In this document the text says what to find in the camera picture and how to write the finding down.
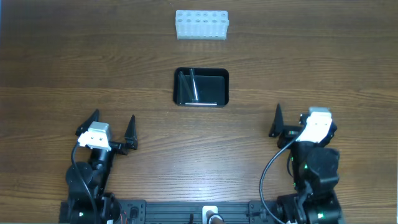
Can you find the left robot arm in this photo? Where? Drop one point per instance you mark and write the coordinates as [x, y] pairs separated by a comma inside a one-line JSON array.
[[93, 174]]

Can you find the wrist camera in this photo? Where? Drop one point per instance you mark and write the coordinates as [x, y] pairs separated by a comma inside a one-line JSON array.
[[315, 127], [94, 137]]

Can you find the mounting rail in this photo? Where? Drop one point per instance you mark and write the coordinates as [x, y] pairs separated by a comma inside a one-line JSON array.
[[174, 213]]

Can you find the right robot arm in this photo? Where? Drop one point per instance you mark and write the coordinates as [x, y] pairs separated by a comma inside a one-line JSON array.
[[320, 174]]

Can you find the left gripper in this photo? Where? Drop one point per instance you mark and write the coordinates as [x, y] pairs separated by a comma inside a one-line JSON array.
[[124, 148]]

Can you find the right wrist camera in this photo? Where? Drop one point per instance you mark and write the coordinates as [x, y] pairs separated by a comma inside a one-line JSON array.
[[315, 127]]

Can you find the white test tube rack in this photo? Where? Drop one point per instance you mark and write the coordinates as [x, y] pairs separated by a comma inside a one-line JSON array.
[[202, 29]]

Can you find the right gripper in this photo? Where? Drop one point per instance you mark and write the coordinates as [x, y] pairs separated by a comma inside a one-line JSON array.
[[289, 135]]

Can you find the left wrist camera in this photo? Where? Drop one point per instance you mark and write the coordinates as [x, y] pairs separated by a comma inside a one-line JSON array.
[[94, 137]]

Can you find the clear test tube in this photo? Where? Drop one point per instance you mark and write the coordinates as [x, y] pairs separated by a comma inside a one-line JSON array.
[[194, 87], [200, 103]]

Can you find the black tray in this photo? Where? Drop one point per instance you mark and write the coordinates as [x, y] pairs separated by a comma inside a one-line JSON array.
[[211, 88]]

